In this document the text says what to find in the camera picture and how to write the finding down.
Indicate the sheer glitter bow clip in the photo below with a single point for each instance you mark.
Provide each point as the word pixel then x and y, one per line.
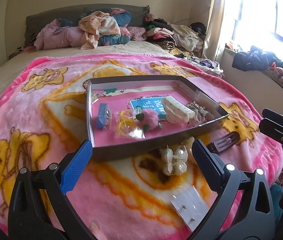
pixel 202 115

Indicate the yellow bangles in bag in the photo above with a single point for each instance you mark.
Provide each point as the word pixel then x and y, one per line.
pixel 127 126

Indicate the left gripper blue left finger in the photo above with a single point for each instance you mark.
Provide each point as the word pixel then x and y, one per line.
pixel 75 166

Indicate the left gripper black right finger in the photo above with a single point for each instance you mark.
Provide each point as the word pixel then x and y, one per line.
pixel 208 165

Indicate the clear earring stud packet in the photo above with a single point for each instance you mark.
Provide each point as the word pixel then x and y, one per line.
pixel 190 207

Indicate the white plastic hair claw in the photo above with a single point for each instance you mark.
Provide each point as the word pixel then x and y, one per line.
pixel 175 111

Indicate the pile of folded bedding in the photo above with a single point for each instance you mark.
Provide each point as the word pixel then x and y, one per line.
pixel 105 27

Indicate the window frame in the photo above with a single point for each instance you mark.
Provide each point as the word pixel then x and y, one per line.
pixel 255 23

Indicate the blue printed card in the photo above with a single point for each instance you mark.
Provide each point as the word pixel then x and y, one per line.
pixel 153 103

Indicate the dark green headboard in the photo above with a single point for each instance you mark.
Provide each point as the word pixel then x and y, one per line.
pixel 34 23

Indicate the cream curtain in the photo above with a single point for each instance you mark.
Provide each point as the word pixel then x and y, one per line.
pixel 214 40

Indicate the pearl translucent hair claw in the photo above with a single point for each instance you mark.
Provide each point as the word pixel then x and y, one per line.
pixel 175 160

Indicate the left hand painted nails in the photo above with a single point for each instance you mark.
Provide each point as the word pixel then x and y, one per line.
pixel 96 231

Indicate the small blue clip box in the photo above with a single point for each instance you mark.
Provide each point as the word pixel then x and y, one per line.
pixel 103 116

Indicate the pink cartoon fleece blanket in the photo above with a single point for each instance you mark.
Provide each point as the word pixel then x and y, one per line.
pixel 42 118

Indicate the shallow dark cardboard box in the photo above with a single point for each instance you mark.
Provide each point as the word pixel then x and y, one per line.
pixel 117 93

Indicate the pile of clothes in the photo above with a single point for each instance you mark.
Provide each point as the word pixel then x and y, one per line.
pixel 182 41

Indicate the dark clothes on windowsill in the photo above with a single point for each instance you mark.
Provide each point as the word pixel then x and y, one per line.
pixel 260 60

